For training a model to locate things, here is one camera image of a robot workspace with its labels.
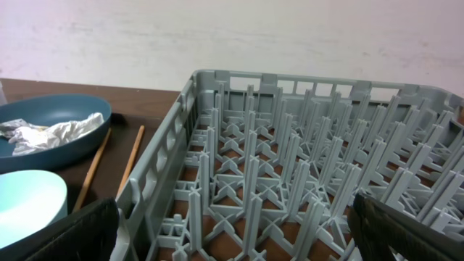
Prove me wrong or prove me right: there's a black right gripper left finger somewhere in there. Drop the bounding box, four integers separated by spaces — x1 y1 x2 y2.
1 198 120 261

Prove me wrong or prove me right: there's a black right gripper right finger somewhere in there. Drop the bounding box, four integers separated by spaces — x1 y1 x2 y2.
347 193 463 261

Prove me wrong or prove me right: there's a light blue small bowl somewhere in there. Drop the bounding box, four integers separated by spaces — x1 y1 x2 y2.
1 170 67 248

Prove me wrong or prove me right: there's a white napkin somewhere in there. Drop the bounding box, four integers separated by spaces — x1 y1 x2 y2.
1 112 104 156

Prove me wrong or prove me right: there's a dark blue bowl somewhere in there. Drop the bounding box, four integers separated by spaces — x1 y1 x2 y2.
1 94 112 173

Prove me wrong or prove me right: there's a grey plastic dishwasher rack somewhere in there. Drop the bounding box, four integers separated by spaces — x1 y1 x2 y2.
111 70 463 260

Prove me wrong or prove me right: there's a wooden chopstick right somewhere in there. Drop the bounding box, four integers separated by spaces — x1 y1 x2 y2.
116 125 145 197

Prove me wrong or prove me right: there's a wooden chopstick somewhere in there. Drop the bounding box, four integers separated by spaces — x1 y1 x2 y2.
116 125 145 197
72 128 112 212

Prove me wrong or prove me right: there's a wooden chopstick left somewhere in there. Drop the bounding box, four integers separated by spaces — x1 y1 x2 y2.
72 128 112 212

